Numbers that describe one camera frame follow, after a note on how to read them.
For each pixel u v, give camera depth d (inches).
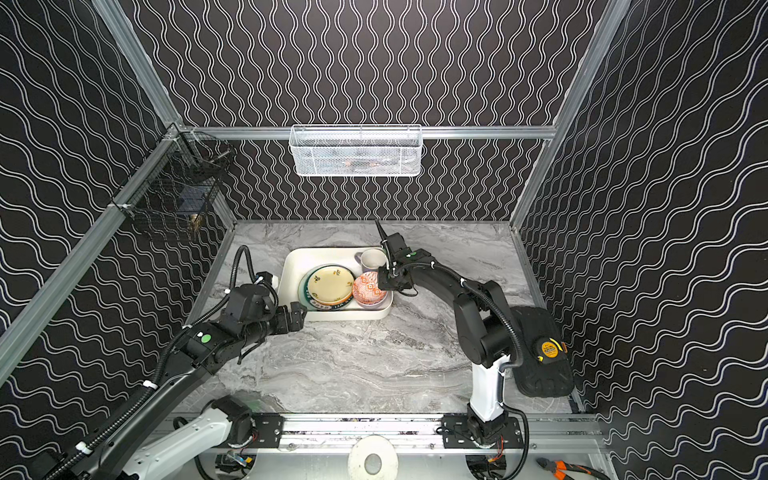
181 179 38.4
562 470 27.1
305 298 38.0
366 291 38.2
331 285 38.6
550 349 31.2
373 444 28.8
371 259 41.3
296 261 40.6
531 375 30.7
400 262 27.5
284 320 26.3
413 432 29.9
